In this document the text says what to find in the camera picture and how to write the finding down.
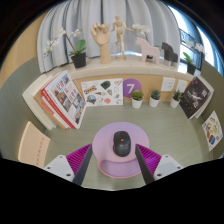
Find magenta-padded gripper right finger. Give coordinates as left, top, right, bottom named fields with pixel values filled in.
left=134, top=143, right=184, bottom=185

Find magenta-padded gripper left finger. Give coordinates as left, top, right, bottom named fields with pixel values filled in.
left=43, top=143, right=94, bottom=186

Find black computer mouse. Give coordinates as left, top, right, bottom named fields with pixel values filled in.
left=112, top=130, right=132, bottom=158

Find purple mouse pad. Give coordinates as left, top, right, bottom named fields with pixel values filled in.
left=91, top=121, right=151, bottom=179

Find beige book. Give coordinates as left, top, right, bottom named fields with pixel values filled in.
left=17, top=120, right=51, bottom=169

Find brown cork-cover book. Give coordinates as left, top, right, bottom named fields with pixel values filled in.
left=33, top=89, right=68, bottom=130

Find colourful sticker card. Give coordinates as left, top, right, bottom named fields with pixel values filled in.
left=201, top=110, right=224, bottom=152

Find red book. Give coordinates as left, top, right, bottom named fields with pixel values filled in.
left=40, top=87, right=77, bottom=130

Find small potted succulent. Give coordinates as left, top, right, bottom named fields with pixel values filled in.
left=169, top=89, right=183, bottom=109
left=130, top=89, right=145, bottom=110
left=148, top=88, right=162, bottom=108

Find photo-cover book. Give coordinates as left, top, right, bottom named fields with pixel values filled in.
left=44, top=69, right=88, bottom=130

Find black-cover book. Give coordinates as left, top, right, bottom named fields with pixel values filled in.
left=178, top=76, right=213, bottom=120

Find white sticker sheet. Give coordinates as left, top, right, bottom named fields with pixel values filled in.
left=80, top=77, right=124, bottom=108

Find round purple number sticker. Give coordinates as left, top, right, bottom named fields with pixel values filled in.
left=122, top=78, right=143, bottom=99

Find green plant in black pot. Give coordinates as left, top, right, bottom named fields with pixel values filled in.
left=182, top=41, right=205, bottom=76

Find white orchid in black pot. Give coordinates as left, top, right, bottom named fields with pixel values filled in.
left=42, top=27, right=88, bottom=69

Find black horse figure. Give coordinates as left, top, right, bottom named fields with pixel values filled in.
left=161, top=41, right=179, bottom=67

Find pink horse figure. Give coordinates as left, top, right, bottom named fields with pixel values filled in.
left=134, top=36, right=161, bottom=65

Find wooden hand model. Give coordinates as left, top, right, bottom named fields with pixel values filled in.
left=90, top=21, right=112, bottom=65

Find white orchid flowers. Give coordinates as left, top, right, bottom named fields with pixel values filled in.
left=131, top=23, right=151, bottom=43

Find wooden mannequin figure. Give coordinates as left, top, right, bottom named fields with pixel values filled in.
left=110, top=14, right=136, bottom=61

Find grey curtain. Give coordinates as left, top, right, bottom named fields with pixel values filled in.
left=36, top=0, right=183, bottom=74

